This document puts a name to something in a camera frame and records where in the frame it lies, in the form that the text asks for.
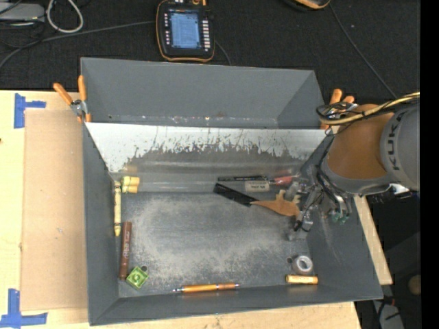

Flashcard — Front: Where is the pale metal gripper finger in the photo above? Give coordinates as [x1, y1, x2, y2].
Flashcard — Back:
[287, 181, 302, 203]
[292, 212, 313, 233]

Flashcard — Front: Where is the red pen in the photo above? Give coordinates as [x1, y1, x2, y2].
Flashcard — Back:
[268, 172, 300, 186]

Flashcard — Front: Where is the tan flat toy animal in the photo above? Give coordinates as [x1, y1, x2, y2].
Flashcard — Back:
[249, 189, 302, 218]

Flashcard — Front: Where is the small white labelled tube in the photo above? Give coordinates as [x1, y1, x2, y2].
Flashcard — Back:
[244, 180, 271, 193]

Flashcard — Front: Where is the silver tape roll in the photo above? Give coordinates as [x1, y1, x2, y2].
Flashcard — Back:
[291, 254, 314, 276]

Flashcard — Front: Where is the black pen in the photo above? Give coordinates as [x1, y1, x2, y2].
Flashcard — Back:
[217, 174, 269, 183]

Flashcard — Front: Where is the short orange cylinder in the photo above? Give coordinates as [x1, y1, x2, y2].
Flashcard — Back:
[285, 274, 319, 285]

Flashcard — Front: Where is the black flat comb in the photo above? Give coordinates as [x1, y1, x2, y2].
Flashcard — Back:
[213, 182, 257, 208]

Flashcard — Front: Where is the grey metal bin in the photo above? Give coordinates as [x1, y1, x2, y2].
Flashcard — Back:
[79, 56, 385, 326]

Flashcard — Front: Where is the orange pen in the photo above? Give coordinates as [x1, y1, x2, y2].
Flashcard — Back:
[171, 282, 240, 294]

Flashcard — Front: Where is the green square block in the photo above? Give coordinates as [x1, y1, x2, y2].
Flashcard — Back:
[125, 265, 150, 291]

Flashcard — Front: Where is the yellow crayon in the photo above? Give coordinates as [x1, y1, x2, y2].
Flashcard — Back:
[113, 180, 123, 237]

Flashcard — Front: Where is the brown cardboard board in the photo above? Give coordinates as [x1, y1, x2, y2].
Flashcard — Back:
[19, 108, 91, 312]

